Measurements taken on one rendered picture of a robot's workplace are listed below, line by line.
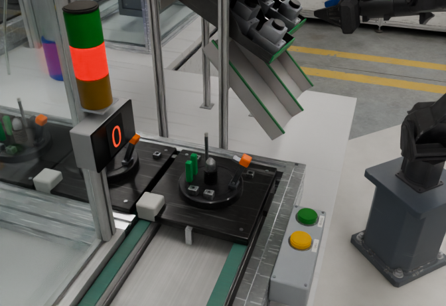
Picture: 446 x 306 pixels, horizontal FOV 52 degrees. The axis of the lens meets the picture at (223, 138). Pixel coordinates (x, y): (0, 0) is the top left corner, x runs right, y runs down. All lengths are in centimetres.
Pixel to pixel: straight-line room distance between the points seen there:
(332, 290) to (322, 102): 78
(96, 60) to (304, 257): 51
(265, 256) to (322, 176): 42
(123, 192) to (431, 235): 63
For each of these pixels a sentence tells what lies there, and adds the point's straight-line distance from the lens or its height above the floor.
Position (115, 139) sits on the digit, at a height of 120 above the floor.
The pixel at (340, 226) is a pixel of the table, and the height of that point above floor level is 86.
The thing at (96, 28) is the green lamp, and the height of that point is 139.
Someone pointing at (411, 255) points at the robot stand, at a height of 93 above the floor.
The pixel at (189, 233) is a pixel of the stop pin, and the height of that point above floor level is 96.
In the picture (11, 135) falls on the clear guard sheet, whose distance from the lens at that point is 66.
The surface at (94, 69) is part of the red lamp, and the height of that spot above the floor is 133.
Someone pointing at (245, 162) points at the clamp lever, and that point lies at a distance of 92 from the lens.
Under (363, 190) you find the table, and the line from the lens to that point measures 123.
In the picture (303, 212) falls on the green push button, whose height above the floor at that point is 97.
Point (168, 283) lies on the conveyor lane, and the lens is 90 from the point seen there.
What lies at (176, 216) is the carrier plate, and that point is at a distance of 94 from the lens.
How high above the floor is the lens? 161
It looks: 33 degrees down
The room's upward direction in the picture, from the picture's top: straight up
